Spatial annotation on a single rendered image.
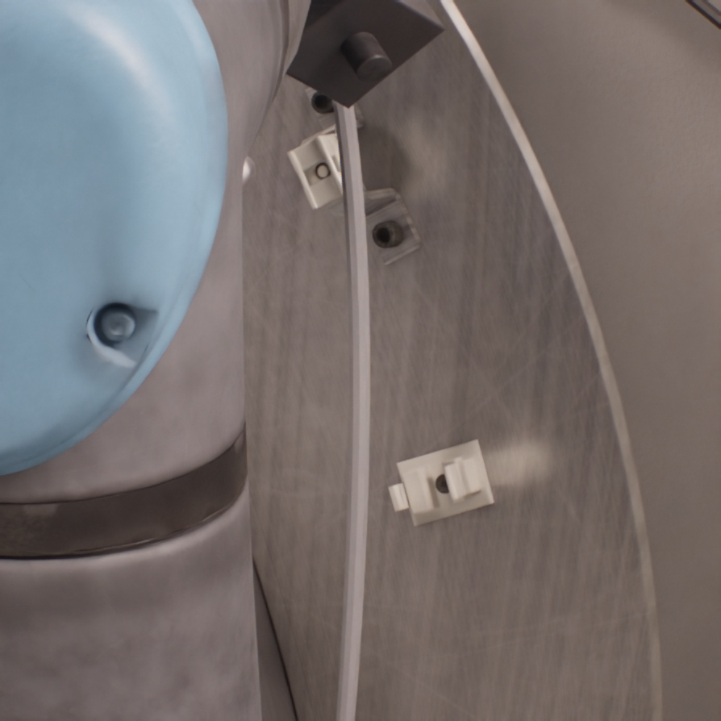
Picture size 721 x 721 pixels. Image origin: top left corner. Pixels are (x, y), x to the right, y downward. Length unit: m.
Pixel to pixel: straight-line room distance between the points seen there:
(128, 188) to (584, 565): 0.37
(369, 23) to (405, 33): 0.01
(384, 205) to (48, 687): 0.35
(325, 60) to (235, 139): 0.23
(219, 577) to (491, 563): 0.31
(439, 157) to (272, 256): 0.05
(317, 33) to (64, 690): 0.26
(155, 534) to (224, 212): 0.05
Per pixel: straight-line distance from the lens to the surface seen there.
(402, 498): 1.03
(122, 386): 0.67
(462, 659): 1.04
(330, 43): 0.93
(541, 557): 1.02
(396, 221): 1.03
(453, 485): 1.00
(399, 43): 0.94
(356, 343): 1.00
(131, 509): 0.70
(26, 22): 0.66
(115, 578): 0.70
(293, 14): 0.78
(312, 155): 1.01
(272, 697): 1.06
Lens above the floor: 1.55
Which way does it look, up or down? 10 degrees down
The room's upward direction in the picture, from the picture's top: 4 degrees clockwise
